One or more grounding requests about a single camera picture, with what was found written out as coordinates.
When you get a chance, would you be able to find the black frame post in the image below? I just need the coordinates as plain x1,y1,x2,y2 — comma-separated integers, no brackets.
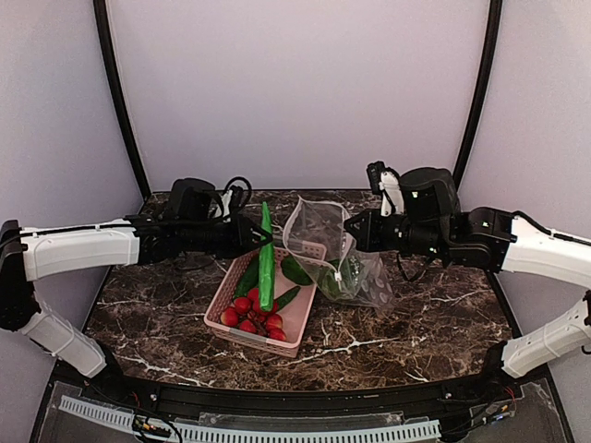
92,0,151,201
452,0,503,189

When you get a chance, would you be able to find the black frame post left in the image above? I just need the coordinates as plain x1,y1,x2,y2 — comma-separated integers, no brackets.
92,0,151,201

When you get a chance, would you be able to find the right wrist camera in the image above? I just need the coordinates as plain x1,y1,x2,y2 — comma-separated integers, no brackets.
366,161,404,217

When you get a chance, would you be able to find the toy bok choy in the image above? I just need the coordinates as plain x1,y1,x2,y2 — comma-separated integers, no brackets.
319,257,363,303

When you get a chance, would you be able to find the green toy bell pepper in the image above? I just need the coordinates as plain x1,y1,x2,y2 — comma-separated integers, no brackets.
281,255,313,286

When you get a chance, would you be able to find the clear zip top bag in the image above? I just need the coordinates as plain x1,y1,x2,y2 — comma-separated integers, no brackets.
283,198,395,317

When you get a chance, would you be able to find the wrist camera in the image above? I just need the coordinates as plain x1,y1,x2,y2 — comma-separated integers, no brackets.
211,176,253,222
366,161,404,217

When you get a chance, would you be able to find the red toy strawberry bunch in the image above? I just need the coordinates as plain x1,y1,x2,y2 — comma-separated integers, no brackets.
219,288,287,341

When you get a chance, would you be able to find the black front frame rail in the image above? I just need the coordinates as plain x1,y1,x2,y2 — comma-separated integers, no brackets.
83,350,518,434

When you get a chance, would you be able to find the black frame post right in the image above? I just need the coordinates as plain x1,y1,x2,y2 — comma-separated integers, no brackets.
452,0,503,189

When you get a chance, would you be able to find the dark green toy cucumber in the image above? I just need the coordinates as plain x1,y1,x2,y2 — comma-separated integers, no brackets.
233,256,259,299

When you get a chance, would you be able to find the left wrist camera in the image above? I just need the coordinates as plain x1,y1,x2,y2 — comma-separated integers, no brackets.
211,176,253,222

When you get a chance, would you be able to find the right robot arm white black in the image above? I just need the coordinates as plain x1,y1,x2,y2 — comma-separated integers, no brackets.
344,161,590,378

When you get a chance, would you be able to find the small dark toy cucumber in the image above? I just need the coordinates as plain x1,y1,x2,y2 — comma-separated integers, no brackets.
274,286,301,311

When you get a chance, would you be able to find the white slotted cable duct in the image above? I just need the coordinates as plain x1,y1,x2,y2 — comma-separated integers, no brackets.
58,395,441,442

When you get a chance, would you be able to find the pink plastic basket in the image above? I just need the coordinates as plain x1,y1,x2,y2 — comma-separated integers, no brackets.
204,251,317,358

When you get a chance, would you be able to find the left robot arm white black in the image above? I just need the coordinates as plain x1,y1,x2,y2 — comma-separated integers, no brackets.
1,176,272,379

